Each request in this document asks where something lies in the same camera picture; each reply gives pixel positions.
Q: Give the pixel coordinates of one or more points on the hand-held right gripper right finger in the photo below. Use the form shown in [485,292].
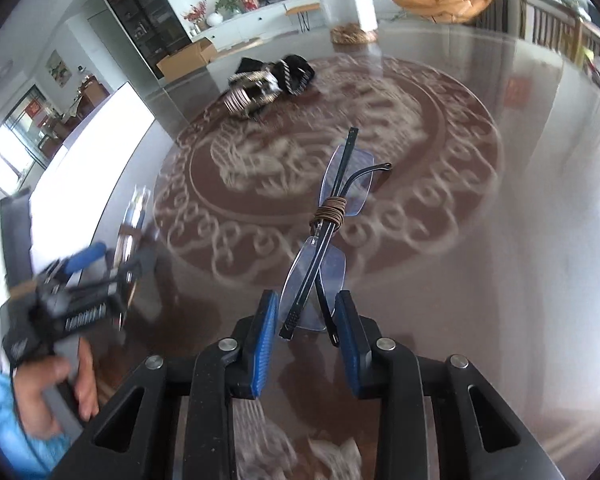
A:
[350,345]

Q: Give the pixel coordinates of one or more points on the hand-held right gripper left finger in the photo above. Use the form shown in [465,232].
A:
[265,345]

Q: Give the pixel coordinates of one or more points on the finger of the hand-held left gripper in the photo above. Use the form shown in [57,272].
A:
[85,256]
[137,265]

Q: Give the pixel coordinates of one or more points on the clear shiny bottle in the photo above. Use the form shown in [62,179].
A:
[134,220]

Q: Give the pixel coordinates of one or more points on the rimless eyeglasses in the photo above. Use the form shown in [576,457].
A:
[330,195]

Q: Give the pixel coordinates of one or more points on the person's left forearm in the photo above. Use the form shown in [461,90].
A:
[0,420]

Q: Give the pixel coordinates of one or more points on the person's left hand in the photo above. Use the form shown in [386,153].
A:
[37,390]

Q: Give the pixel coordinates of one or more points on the wooden side table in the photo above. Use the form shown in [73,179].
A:
[91,92]

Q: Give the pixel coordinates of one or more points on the cardboard box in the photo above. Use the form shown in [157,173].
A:
[185,60]

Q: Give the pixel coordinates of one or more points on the black sequined cloth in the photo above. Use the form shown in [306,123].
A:
[270,82]

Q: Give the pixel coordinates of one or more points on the black display cabinet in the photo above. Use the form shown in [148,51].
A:
[140,10]

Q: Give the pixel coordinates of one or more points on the red flowers in white vase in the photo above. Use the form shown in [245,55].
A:
[200,15]

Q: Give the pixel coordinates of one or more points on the white television cabinet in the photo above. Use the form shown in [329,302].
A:
[260,22]

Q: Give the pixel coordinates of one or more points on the potted plant with red ornament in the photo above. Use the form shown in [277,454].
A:
[235,2]

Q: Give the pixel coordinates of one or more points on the wooden bench with metal legs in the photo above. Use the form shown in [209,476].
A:
[302,8]

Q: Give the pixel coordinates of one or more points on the clear jar with black lid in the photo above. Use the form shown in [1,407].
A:
[347,10]

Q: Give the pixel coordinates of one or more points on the wooden dining chair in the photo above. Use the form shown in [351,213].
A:
[550,22]

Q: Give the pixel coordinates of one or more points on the wall picture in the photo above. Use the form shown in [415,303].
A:
[57,66]

